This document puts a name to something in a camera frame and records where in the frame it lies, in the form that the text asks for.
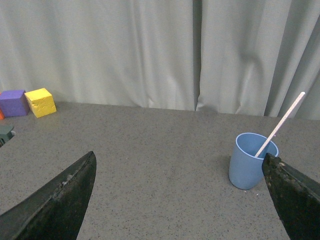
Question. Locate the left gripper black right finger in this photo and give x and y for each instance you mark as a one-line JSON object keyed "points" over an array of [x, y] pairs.
{"points": [[295, 196]]}

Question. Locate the orange foam cube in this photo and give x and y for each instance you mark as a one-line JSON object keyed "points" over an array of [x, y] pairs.
{"points": [[2, 116]]}

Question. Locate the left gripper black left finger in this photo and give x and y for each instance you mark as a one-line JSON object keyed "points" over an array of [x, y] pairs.
{"points": [[56, 210]]}

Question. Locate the purple foam cube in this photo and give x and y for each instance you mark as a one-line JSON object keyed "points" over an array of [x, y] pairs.
{"points": [[13, 103]]}

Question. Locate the white speckled chopstick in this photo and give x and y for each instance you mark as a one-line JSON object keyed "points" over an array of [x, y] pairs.
{"points": [[280, 123]]}

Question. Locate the light grey curtain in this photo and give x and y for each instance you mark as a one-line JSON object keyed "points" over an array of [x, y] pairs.
{"points": [[250, 57]]}

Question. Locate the blue plastic cup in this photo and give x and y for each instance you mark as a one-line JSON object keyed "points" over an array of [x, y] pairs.
{"points": [[245, 169]]}

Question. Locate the sink drying rack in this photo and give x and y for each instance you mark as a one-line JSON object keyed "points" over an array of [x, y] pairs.
{"points": [[6, 134]]}

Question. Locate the yellow foam cube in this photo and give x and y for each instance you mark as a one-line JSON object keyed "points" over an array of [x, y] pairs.
{"points": [[41, 102]]}

